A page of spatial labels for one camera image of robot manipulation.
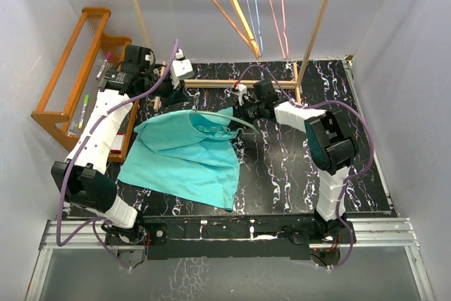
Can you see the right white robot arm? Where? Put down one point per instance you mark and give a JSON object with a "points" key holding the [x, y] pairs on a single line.
{"points": [[331, 146]]}

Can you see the blue wire hanger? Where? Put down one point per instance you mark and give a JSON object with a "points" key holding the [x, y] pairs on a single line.
{"points": [[253, 11]]}

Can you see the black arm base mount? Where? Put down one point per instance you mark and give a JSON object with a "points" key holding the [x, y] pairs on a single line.
{"points": [[225, 235]]}

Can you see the aluminium rail frame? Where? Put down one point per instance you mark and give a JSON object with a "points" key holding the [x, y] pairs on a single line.
{"points": [[384, 264]]}

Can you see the green cap marker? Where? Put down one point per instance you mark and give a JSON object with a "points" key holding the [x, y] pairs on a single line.
{"points": [[83, 111]]}

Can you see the wooden clothes rack frame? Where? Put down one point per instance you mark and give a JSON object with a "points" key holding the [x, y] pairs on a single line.
{"points": [[205, 83]]}

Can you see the purple cap marker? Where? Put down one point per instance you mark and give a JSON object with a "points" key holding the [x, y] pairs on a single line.
{"points": [[103, 65]]}

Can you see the teal t shirt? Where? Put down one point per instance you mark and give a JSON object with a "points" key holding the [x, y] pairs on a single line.
{"points": [[170, 156]]}

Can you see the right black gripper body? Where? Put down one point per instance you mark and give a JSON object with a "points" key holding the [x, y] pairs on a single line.
{"points": [[249, 112]]}

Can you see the orange wooden tiered rack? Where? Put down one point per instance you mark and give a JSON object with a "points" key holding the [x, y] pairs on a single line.
{"points": [[74, 75]]}

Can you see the green plastic hanger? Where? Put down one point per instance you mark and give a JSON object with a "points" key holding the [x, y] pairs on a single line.
{"points": [[215, 123]]}

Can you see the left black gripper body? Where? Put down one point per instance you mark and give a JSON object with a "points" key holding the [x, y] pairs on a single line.
{"points": [[165, 89]]}

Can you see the grey small block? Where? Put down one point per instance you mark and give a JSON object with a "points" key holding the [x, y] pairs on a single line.
{"points": [[73, 128]]}

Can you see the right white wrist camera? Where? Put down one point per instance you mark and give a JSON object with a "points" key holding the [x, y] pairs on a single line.
{"points": [[240, 91]]}

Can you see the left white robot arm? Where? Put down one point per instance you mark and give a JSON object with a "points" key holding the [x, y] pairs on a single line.
{"points": [[81, 177]]}

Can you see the pink wire hanger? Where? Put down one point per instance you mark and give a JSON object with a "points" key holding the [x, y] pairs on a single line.
{"points": [[278, 13]]}

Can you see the red white eraser box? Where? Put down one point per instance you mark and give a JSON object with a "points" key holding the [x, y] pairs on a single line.
{"points": [[117, 145]]}

